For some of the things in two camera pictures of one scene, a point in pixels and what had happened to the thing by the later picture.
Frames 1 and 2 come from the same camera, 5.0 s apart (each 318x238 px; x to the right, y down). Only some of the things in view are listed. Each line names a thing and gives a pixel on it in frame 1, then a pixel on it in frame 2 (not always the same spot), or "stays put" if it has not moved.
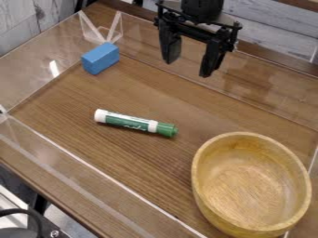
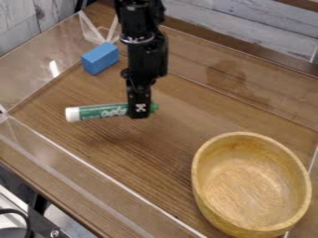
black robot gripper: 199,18 → 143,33
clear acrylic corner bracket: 98,33 stays put
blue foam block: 100,59 stays put
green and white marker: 135,122 → 102,112
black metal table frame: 25,190 stays put
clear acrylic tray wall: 39,162 stays put
